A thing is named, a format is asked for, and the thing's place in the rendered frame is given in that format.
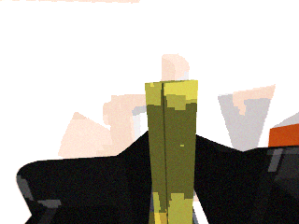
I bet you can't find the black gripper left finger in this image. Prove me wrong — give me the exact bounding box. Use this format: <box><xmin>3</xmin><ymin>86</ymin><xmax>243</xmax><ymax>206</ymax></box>
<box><xmin>15</xmin><ymin>131</ymin><xmax>152</xmax><ymax>224</ymax></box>

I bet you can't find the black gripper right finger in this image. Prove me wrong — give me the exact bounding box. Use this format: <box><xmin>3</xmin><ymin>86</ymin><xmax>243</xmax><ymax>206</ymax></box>
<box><xmin>193</xmin><ymin>134</ymin><xmax>299</xmax><ymax>224</ymax></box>

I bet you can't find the yellow shaft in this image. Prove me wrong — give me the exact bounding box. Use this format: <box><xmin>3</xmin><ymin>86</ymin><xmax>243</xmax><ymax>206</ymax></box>
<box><xmin>145</xmin><ymin>79</ymin><xmax>199</xmax><ymax>224</ymax></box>

